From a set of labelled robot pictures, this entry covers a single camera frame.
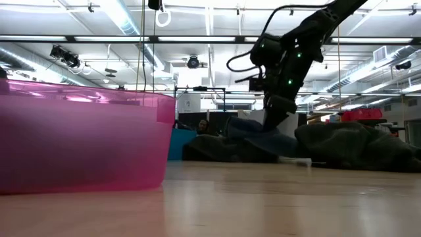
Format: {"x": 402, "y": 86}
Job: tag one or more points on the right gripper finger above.
{"x": 274, "y": 121}

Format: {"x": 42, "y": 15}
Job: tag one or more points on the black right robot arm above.
{"x": 315, "y": 26}

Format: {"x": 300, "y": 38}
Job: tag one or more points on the white LED light strip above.
{"x": 197, "y": 39}
{"x": 112, "y": 39}
{"x": 33, "y": 38}
{"x": 250, "y": 39}
{"x": 371, "y": 40}

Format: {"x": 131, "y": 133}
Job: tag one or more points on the person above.
{"x": 203, "y": 126}

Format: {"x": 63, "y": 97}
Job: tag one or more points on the red storage bins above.
{"x": 361, "y": 115}

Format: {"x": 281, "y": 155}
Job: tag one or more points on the teal plastic bin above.
{"x": 179, "y": 145}

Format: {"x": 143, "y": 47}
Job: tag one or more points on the black ceiling spotlight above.
{"x": 404, "y": 65}
{"x": 193, "y": 62}

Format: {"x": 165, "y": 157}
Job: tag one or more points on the white air vent grille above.
{"x": 380, "y": 54}

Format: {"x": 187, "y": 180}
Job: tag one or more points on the pink translucent plastic bin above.
{"x": 82, "y": 141}

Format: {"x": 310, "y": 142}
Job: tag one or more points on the black ceiling track lights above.
{"x": 70, "y": 61}

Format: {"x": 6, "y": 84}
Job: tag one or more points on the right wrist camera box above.
{"x": 256, "y": 85}

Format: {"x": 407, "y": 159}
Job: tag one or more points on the silver ventilation duct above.
{"x": 348, "y": 80}
{"x": 126, "y": 24}

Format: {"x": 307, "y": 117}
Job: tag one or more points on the black background rig frame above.
{"x": 200, "y": 88}

